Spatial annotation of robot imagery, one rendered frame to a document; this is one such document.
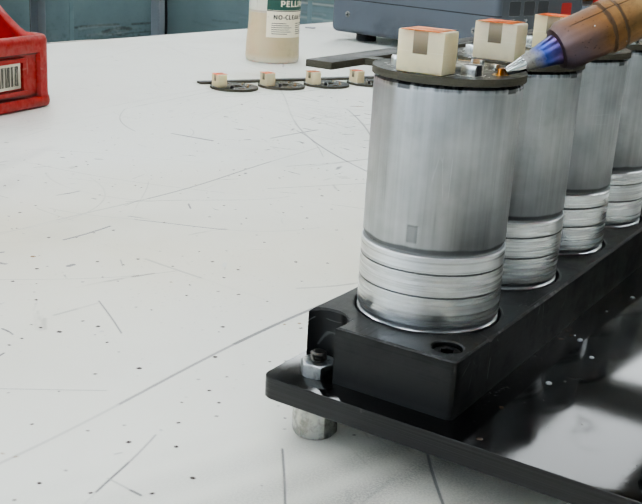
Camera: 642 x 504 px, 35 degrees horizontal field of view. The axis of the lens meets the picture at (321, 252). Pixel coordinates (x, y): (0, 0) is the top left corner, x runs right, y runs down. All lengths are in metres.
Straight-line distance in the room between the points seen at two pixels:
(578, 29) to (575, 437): 0.06
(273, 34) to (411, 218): 0.48
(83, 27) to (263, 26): 5.52
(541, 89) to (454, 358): 0.05
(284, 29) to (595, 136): 0.44
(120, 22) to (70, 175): 6.01
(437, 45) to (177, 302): 0.10
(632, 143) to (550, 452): 0.10
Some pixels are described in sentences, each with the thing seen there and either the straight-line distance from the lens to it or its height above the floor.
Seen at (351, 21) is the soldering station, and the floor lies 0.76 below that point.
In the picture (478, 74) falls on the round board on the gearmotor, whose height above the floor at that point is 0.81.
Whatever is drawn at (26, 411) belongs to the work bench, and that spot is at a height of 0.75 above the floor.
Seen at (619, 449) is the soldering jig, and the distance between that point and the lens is 0.16.
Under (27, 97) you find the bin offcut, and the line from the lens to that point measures 0.46.
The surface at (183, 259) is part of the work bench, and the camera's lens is 0.26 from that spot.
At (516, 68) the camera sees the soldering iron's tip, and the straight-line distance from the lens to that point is 0.16.
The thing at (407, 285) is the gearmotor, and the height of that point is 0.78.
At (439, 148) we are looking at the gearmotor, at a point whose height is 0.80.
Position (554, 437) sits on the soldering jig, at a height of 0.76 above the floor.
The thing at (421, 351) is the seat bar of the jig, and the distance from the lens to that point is 0.16.
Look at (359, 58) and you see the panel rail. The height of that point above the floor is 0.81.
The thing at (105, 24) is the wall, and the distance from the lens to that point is 6.27.
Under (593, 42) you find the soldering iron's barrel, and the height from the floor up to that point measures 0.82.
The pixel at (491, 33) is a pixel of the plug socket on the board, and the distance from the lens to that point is 0.18.
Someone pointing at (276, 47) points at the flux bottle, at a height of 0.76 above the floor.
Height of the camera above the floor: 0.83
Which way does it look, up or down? 18 degrees down
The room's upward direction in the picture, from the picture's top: 3 degrees clockwise
